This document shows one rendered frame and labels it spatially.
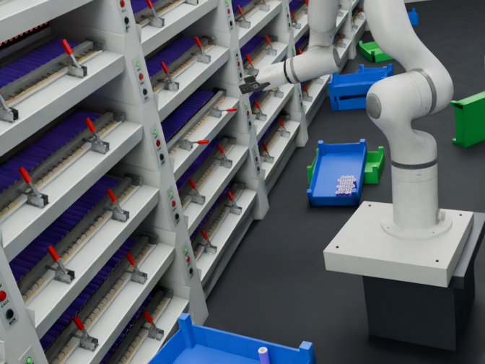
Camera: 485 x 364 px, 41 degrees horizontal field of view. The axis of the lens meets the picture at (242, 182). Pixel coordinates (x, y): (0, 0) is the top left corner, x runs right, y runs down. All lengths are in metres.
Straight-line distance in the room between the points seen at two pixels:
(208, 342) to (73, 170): 0.51
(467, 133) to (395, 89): 1.42
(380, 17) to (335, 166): 1.20
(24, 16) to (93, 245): 0.56
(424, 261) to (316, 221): 0.95
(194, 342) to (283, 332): 0.67
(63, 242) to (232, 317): 0.74
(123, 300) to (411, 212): 0.79
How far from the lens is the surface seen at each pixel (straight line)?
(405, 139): 1.68
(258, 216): 2.64
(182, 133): 2.10
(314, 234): 2.49
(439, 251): 1.73
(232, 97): 2.44
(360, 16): 4.96
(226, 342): 1.36
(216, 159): 2.38
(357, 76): 3.77
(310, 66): 2.06
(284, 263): 2.35
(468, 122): 3.02
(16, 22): 1.41
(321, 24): 1.98
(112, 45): 1.73
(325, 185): 2.74
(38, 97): 1.48
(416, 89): 1.67
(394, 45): 1.71
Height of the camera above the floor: 1.28
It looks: 25 degrees down
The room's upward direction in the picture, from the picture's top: 11 degrees counter-clockwise
